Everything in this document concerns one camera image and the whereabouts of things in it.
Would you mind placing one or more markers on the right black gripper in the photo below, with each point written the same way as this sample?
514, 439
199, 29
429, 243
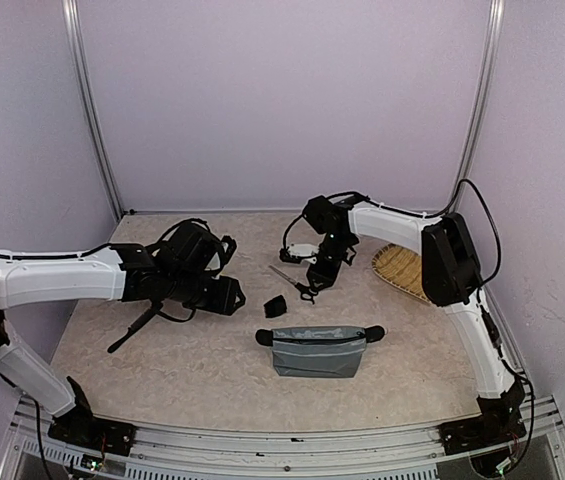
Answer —
320, 274

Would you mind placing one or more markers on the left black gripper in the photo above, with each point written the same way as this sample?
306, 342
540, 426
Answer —
223, 303

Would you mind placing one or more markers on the black scissors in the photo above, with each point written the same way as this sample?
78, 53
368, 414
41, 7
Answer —
306, 293

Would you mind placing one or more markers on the black clipper guard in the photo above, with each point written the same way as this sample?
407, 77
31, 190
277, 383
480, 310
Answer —
275, 307

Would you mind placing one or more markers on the black comb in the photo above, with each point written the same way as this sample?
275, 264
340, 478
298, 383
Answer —
136, 326

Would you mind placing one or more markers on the grey zip pouch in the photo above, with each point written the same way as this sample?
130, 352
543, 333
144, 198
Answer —
318, 352

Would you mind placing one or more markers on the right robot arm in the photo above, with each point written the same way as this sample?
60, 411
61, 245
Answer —
450, 275

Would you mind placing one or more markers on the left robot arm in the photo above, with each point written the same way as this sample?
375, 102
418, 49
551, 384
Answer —
185, 265

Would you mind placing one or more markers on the woven bamboo tray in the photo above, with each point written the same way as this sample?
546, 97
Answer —
401, 268

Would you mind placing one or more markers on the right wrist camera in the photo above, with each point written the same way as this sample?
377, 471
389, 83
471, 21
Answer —
295, 253

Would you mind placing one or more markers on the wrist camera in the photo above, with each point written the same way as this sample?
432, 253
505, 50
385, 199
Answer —
295, 253
224, 252

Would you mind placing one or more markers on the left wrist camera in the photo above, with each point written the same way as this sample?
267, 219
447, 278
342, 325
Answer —
224, 252

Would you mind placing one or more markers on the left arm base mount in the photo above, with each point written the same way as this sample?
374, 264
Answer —
80, 427

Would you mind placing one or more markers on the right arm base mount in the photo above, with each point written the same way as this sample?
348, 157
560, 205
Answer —
482, 430

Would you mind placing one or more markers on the aluminium front rail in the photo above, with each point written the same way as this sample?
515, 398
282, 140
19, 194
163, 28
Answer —
162, 452

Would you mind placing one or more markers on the left aluminium frame post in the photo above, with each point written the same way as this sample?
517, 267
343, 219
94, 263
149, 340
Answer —
77, 48

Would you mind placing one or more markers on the aluminium frame post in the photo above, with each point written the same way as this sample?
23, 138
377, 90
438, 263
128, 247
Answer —
486, 71
77, 48

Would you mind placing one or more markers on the right aluminium frame post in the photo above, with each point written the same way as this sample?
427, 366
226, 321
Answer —
486, 71

